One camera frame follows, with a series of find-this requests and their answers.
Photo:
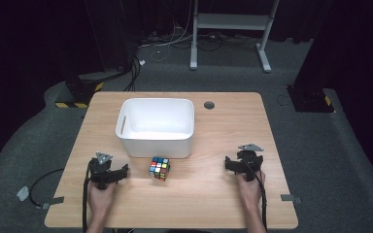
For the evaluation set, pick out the black striped stand base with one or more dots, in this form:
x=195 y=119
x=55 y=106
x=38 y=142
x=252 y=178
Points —
x=311 y=100
x=79 y=90

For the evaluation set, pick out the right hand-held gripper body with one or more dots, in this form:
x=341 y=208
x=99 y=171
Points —
x=250 y=160

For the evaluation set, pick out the grey tape strip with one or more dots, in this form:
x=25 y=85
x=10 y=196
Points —
x=290 y=198
x=53 y=201

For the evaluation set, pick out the white metal stand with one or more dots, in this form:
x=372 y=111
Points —
x=229 y=22

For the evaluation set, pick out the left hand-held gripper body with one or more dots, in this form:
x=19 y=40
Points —
x=101 y=173

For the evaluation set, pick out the multicoloured puzzle cube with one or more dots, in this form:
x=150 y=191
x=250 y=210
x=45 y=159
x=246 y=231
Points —
x=159 y=168

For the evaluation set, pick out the white plastic bin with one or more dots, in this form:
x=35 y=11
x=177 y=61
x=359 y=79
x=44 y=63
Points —
x=157 y=124

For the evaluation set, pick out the person's left hand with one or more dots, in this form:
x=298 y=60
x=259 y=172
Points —
x=99 y=198

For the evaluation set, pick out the person's right hand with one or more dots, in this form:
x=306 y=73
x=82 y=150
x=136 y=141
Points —
x=250 y=192

